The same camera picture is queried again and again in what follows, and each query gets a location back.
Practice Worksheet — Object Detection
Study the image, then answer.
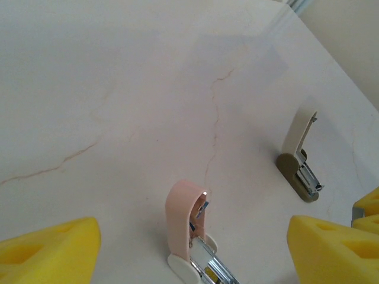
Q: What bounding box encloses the olive and cream stapler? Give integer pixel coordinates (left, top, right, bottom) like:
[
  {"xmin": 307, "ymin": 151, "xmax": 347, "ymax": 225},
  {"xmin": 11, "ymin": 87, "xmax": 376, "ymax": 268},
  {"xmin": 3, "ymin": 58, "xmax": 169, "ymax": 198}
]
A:
[{"xmin": 277, "ymin": 111, "xmax": 326, "ymax": 205}]

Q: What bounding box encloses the aluminium side rail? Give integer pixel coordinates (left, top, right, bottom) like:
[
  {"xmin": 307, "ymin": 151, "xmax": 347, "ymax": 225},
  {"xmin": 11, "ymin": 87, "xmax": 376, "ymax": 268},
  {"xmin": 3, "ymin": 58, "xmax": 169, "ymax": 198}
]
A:
[{"xmin": 285, "ymin": 0, "xmax": 316, "ymax": 14}]

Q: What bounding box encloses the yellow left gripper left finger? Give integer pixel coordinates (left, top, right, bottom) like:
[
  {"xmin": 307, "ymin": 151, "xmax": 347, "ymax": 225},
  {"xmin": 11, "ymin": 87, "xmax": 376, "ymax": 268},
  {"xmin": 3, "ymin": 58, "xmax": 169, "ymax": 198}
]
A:
[{"xmin": 0, "ymin": 216, "xmax": 102, "ymax": 284}]

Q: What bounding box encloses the pink and white stapler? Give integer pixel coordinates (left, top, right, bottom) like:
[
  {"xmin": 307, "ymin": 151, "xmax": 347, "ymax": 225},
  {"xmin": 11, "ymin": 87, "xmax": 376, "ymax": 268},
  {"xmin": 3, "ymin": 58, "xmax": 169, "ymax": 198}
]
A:
[{"xmin": 164, "ymin": 179, "xmax": 241, "ymax": 284}]

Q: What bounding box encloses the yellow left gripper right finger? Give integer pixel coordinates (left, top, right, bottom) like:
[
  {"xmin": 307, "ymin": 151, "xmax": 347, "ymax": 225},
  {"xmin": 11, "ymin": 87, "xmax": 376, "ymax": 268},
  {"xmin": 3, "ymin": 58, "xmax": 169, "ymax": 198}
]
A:
[{"xmin": 286, "ymin": 215, "xmax": 379, "ymax": 284}]

